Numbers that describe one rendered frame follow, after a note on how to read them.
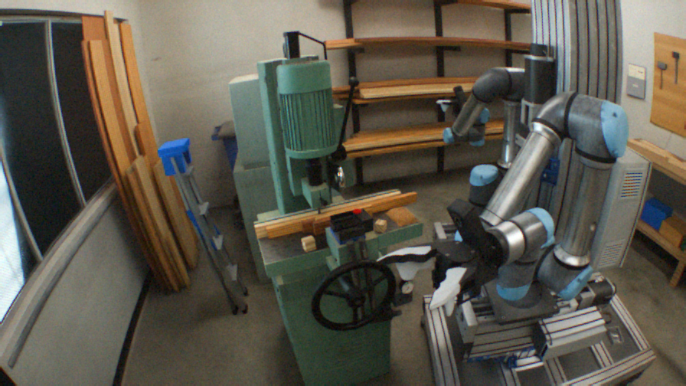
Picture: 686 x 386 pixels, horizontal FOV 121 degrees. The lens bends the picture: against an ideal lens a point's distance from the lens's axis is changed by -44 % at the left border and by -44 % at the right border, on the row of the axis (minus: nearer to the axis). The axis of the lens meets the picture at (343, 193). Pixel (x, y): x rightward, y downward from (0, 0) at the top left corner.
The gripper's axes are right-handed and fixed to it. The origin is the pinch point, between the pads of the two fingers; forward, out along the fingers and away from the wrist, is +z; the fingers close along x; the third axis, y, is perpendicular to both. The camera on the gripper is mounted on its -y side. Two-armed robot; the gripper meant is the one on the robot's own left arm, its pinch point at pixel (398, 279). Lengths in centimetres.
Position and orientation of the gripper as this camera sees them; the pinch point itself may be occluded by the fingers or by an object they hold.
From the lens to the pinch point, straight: 50.2
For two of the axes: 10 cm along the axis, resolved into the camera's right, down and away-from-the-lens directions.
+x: -3.8, -2.4, 8.9
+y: 1.3, 9.4, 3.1
